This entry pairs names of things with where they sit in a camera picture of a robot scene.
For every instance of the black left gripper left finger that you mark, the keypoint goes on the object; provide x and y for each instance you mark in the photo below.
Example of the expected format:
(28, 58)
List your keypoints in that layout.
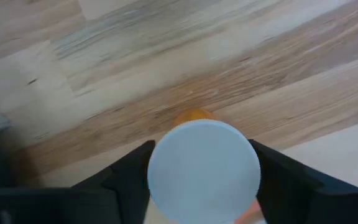
(129, 186)

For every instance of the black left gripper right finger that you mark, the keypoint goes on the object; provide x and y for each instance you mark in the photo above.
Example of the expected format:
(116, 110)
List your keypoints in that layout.
(284, 193)

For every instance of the large orange pill bottle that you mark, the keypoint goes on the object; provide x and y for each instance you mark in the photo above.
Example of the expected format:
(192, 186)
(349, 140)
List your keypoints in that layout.
(204, 171)

